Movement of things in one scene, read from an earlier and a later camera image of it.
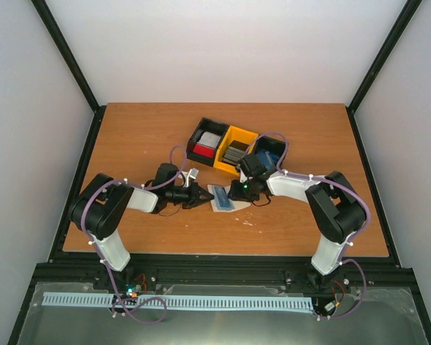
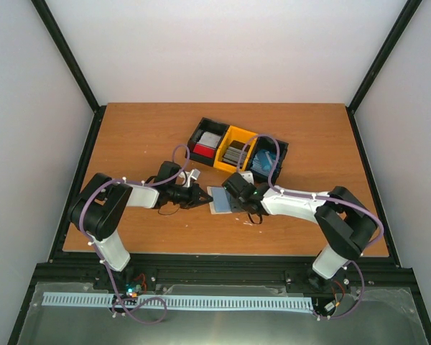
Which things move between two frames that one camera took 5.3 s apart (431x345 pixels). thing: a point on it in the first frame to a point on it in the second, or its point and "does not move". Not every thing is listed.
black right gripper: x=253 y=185 to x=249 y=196
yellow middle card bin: x=236 y=139 does not move
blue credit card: x=222 y=200 does not move
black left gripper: x=199 y=190 does not move
